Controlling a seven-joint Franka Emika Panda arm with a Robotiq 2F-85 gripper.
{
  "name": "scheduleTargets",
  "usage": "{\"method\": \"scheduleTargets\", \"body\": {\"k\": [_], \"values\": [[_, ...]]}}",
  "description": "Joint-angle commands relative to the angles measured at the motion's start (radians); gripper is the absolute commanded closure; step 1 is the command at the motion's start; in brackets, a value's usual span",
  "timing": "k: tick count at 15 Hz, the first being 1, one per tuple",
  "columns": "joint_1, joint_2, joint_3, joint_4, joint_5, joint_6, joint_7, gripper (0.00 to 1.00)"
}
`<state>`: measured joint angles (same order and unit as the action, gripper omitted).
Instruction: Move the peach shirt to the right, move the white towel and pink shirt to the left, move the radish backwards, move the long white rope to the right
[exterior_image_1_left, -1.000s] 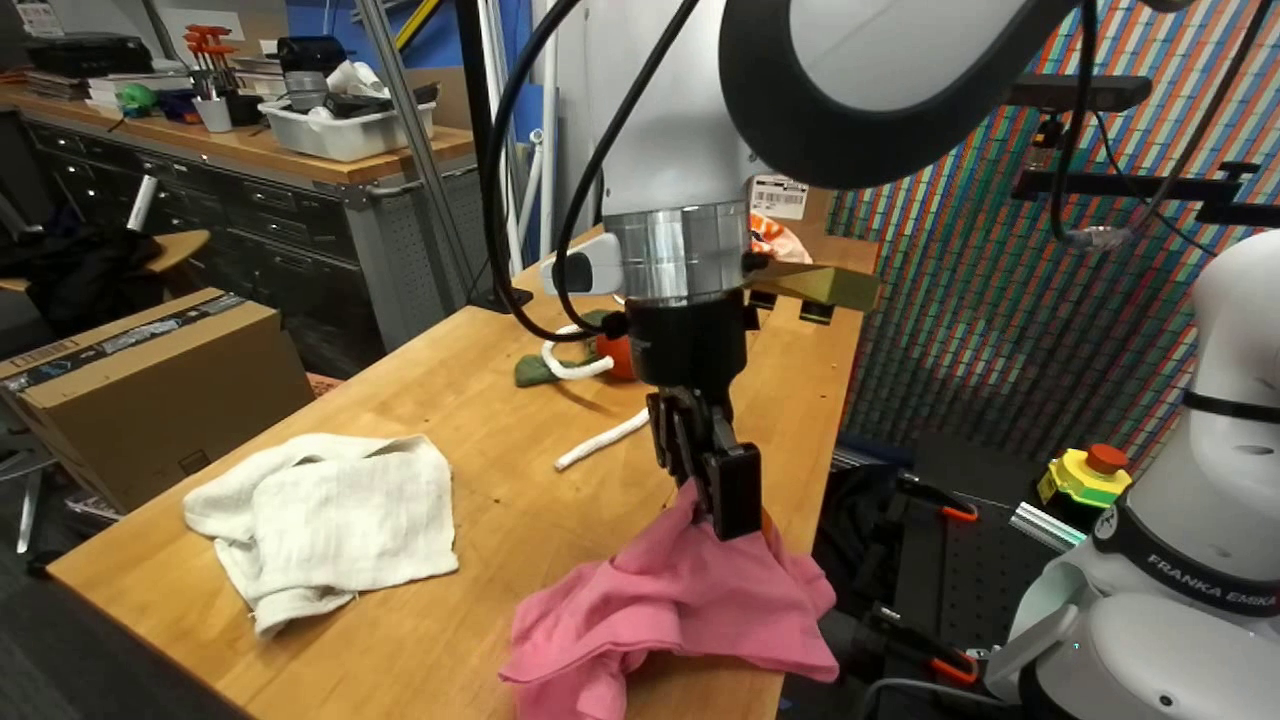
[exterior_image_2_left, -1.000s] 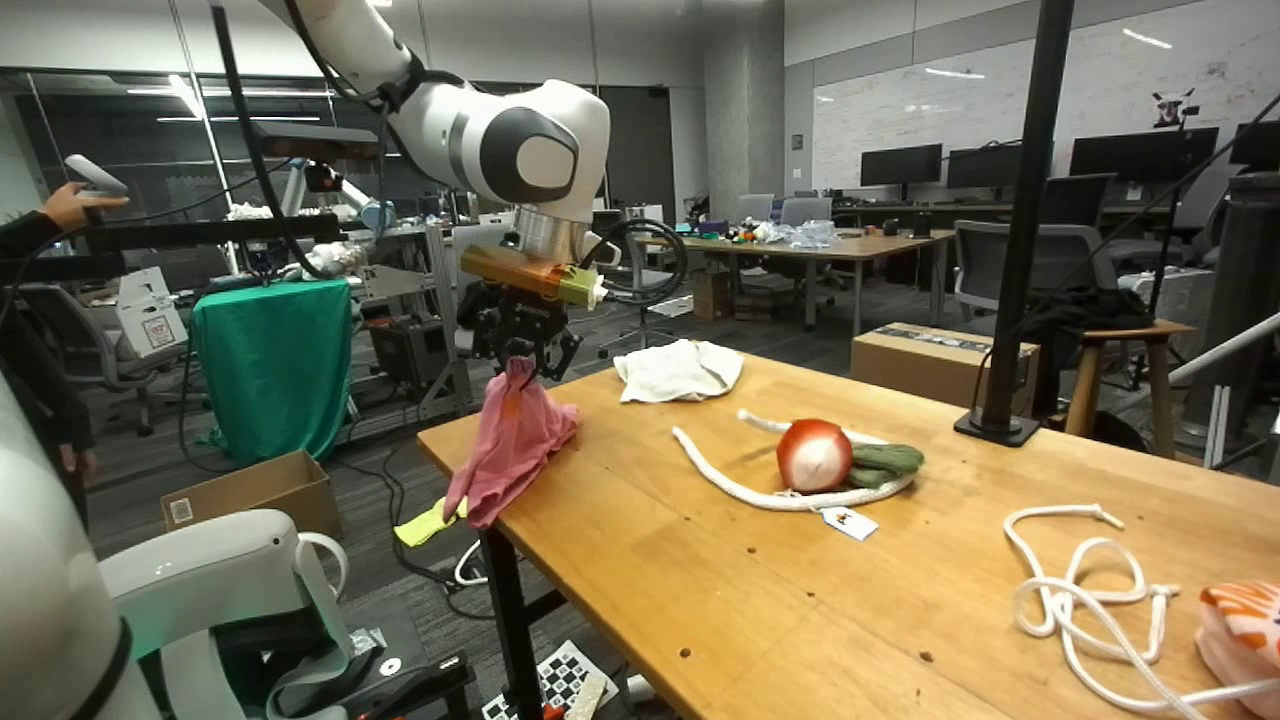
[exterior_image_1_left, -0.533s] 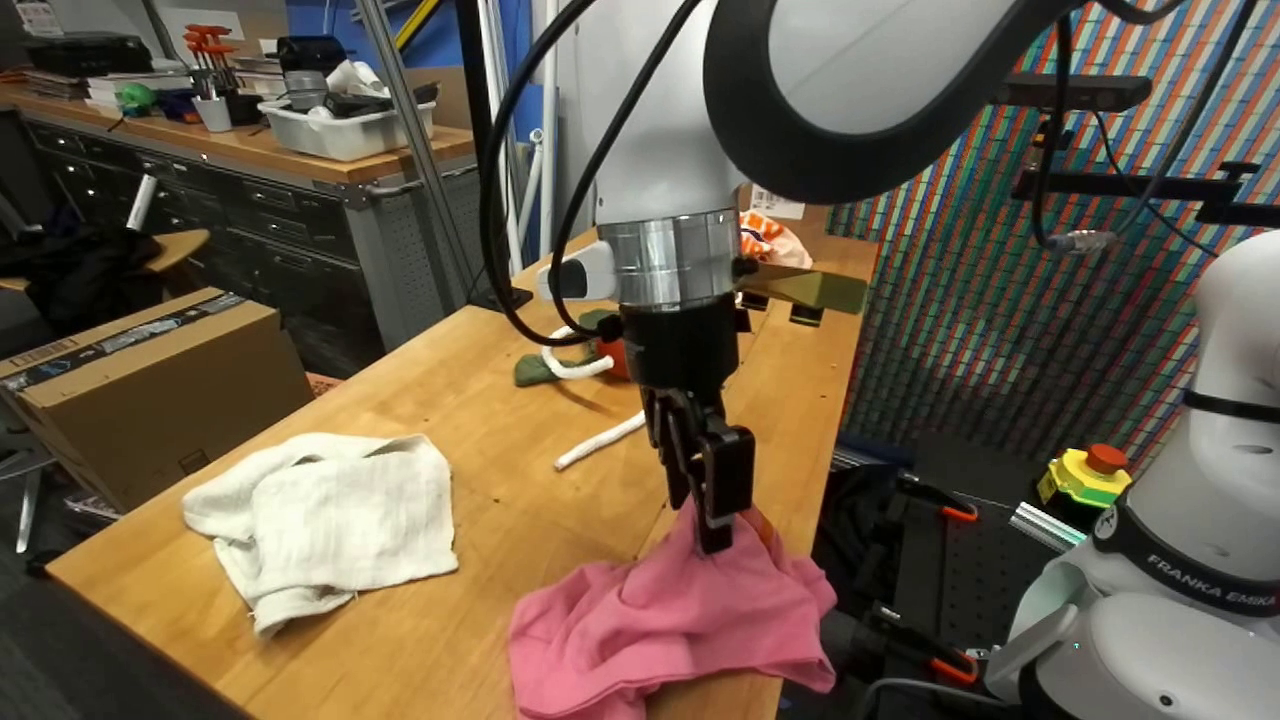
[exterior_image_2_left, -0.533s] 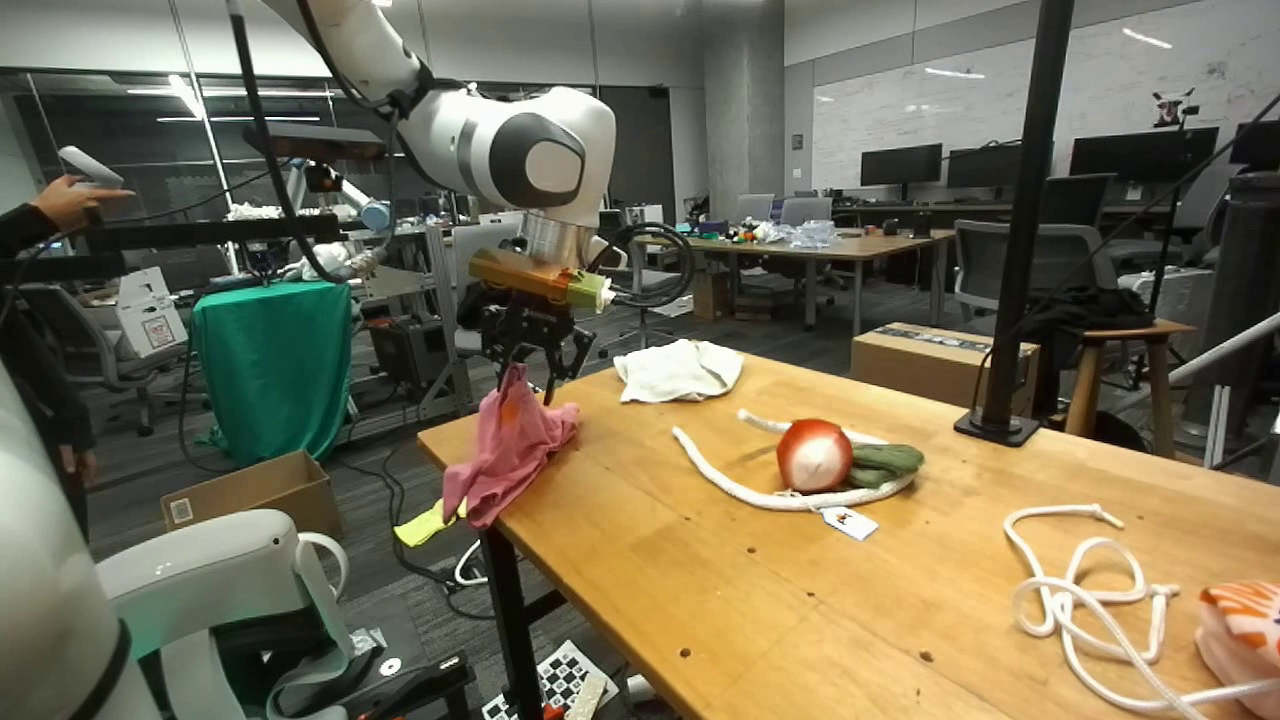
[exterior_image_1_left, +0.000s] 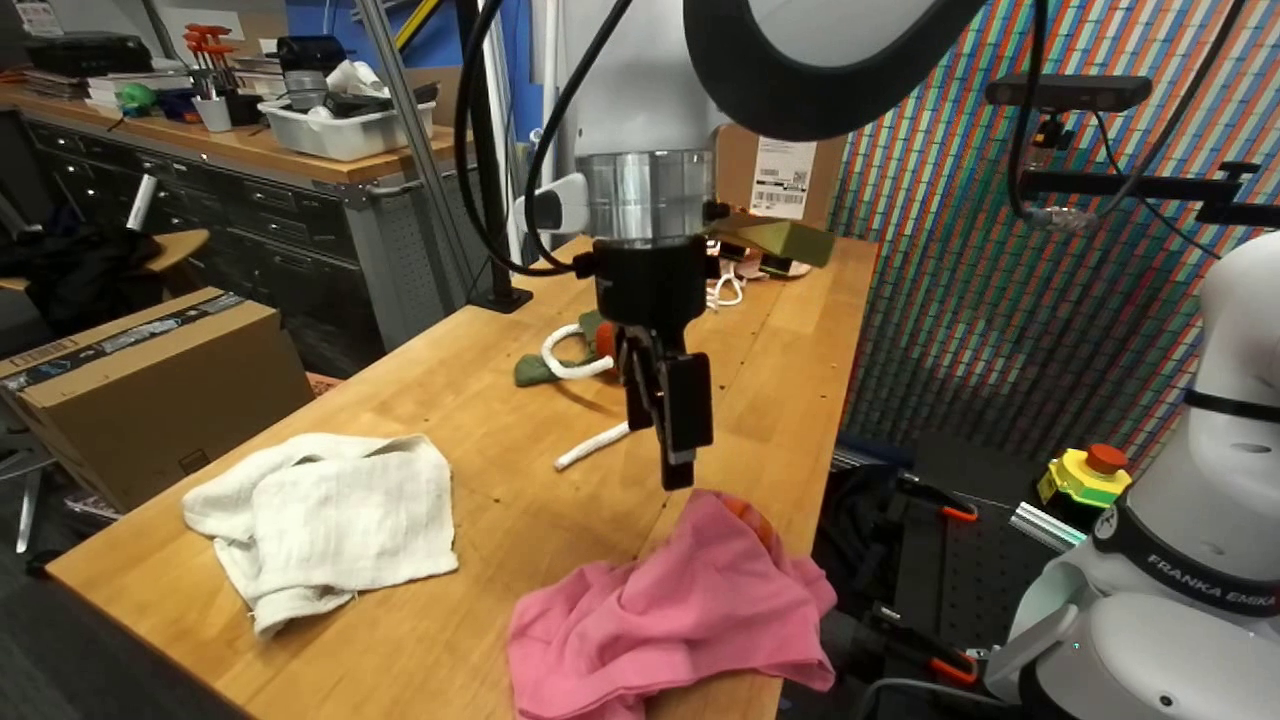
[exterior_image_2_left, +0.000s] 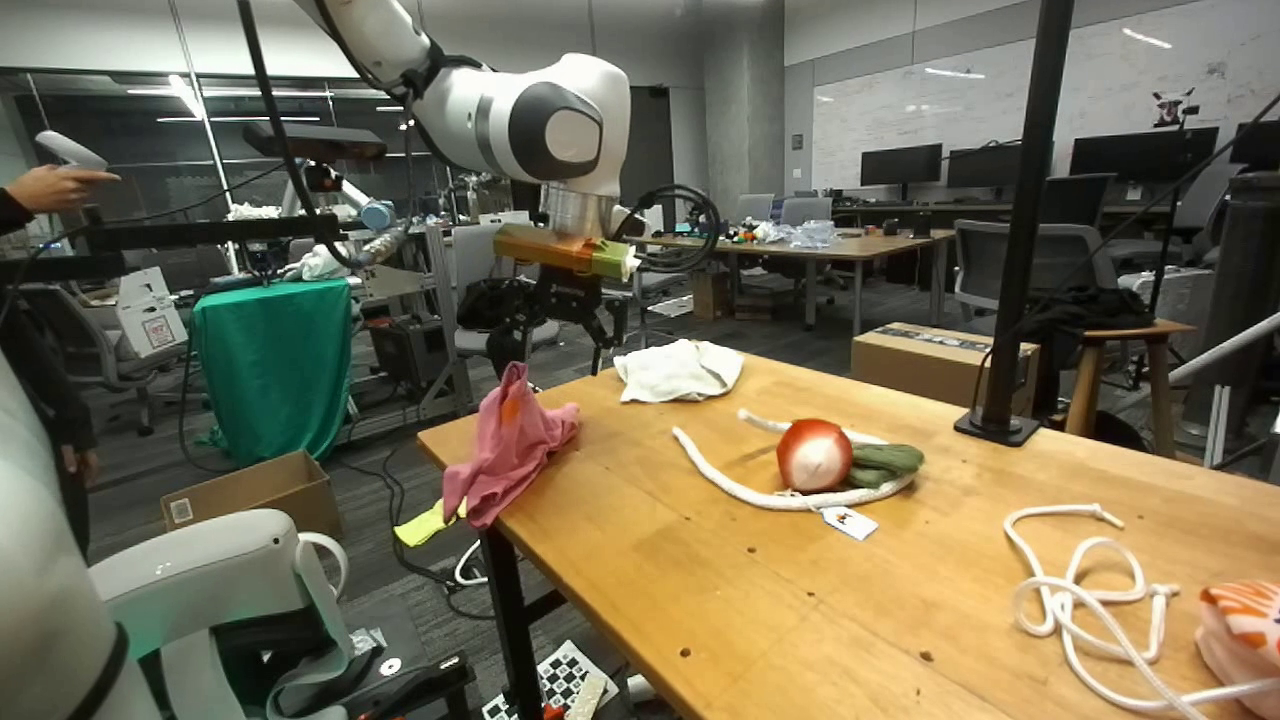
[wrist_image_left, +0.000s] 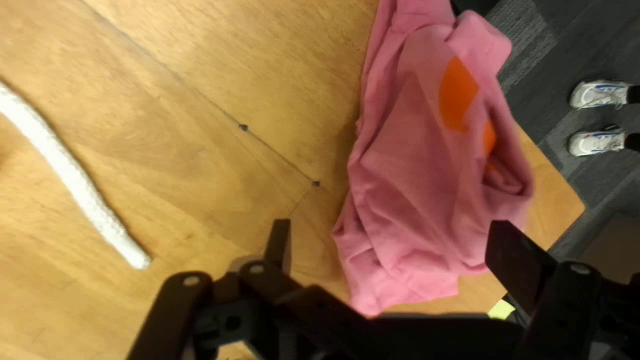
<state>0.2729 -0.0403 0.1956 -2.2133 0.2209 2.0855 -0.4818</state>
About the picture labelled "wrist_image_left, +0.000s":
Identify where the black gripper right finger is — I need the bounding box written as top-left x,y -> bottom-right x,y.
485,219 -> 640,360

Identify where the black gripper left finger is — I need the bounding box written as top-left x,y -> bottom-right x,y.
127,219 -> 402,360

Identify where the pink shirt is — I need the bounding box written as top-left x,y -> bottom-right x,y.
330,0 -> 537,320

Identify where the small yellow paper scrap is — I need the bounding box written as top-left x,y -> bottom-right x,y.
489,298 -> 516,322

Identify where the white sneaker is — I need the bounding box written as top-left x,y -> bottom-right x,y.
569,78 -> 632,110
567,128 -> 629,158

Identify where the thick white rope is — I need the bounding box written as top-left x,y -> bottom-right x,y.
0,81 -> 155,272

